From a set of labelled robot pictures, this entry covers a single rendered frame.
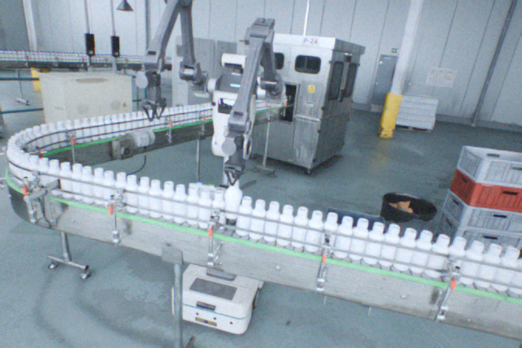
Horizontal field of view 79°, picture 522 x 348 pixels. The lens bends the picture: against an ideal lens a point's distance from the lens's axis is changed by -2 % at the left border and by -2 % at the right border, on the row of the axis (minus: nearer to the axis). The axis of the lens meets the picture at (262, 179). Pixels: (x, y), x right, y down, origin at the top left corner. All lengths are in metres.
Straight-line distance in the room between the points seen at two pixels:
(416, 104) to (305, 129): 6.08
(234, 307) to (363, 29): 11.98
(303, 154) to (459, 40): 9.65
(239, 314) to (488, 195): 2.33
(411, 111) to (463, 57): 3.85
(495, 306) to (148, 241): 1.41
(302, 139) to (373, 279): 3.80
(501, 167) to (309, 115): 2.61
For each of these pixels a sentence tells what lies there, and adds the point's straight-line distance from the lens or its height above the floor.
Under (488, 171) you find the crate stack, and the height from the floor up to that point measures 1.00.
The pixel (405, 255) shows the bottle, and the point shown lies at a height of 1.07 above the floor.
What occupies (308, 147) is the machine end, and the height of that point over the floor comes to 0.45.
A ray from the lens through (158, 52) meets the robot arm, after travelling 1.51.
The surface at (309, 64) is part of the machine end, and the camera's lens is 4.86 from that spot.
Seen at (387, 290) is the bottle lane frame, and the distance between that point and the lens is 1.40.
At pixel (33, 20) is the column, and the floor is 1.97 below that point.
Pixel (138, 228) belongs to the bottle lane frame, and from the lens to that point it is 1.55.
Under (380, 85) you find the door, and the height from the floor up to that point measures 1.03.
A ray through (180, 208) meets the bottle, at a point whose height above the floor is 1.07.
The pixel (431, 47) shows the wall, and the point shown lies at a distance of 13.51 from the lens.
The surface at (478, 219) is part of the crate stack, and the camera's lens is 3.42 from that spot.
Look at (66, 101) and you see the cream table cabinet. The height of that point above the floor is 0.87.
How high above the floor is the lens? 1.73
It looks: 22 degrees down
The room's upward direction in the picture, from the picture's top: 6 degrees clockwise
